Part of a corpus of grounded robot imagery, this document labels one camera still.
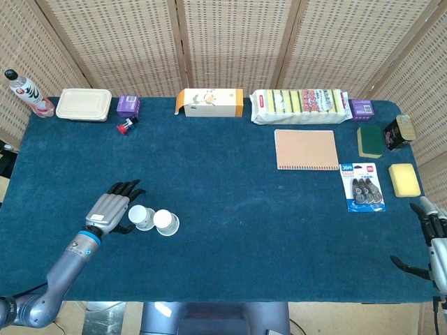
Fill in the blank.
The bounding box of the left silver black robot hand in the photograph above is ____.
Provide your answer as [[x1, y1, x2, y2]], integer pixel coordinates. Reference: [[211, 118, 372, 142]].
[[85, 179, 147, 236]]

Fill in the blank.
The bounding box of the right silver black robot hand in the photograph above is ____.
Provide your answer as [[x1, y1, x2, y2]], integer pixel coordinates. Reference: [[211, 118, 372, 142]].
[[390, 195, 447, 292]]

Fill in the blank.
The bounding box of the white paper cup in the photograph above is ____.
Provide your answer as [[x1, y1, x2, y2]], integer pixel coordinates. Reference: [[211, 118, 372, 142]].
[[152, 209, 180, 237], [128, 204, 156, 232]]

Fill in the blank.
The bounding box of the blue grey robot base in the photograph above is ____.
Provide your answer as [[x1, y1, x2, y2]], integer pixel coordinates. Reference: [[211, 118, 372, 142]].
[[139, 301, 291, 335]]

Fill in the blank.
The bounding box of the yellow sponge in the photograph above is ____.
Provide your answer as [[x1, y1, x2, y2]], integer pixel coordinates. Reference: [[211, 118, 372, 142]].
[[388, 163, 422, 198]]

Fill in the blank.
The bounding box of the small red black stamp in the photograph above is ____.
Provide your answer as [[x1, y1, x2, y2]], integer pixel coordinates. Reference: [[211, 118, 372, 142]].
[[117, 116, 139, 135]]

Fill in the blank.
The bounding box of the blue correction tape pack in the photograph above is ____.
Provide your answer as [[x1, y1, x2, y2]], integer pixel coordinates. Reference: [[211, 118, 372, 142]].
[[339, 162, 388, 213]]

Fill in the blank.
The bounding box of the silver metal table leg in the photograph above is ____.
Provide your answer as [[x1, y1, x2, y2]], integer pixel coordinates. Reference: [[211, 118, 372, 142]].
[[82, 301, 126, 335]]

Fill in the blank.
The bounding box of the small purple box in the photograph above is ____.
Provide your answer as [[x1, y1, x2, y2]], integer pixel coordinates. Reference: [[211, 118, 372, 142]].
[[349, 98, 376, 121], [116, 94, 142, 118]]

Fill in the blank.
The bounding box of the beige lidded food container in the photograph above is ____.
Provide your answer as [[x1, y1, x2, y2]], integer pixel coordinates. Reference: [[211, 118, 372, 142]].
[[55, 88, 113, 122]]

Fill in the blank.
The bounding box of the black equipment beside table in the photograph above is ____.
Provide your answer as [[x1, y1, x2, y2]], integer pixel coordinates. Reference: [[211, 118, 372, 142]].
[[0, 139, 19, 179]]

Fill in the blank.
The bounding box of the blue table cloth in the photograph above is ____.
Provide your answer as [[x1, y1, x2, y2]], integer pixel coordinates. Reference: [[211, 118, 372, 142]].
[[0, 96, 433, 304]]

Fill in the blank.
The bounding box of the black gold tin can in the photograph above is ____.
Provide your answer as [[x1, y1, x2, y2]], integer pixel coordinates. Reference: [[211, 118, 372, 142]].
[[382, 114, 417, 152]]

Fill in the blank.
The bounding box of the green scouring sponge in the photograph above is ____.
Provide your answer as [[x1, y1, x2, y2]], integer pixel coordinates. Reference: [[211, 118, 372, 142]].
[[356, 126, 385, 159]]

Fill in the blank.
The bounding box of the clear plastic drink bottle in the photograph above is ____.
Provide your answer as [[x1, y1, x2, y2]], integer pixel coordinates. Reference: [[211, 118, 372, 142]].
[[3, 68, 56, 119]]

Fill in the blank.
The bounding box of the white orange floral carton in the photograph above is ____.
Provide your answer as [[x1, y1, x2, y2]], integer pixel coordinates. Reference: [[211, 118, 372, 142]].
[[173, 87, 244, 119]]

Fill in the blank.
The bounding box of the bamboo screen panel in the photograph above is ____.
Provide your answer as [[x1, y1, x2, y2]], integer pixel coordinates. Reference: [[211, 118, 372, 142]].
[[176, 0, 302, 99], [362, 0, 447, 214], [0, 0, 92, 149], [275, 0, 434, 103], [34, 0, 191, 99]]

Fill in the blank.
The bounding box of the tan spiral notebook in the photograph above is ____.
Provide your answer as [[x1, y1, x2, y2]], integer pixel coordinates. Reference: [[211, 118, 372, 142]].
[[274, 128, 340, 171]]

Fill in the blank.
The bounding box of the pack of yellow sponges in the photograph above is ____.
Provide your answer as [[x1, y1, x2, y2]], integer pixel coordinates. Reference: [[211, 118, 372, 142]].
[[250, 88, 352, 126]]

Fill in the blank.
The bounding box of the black hanging cable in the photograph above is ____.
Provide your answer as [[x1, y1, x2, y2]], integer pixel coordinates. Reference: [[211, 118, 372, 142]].
[[431, 296, 442, 335]]

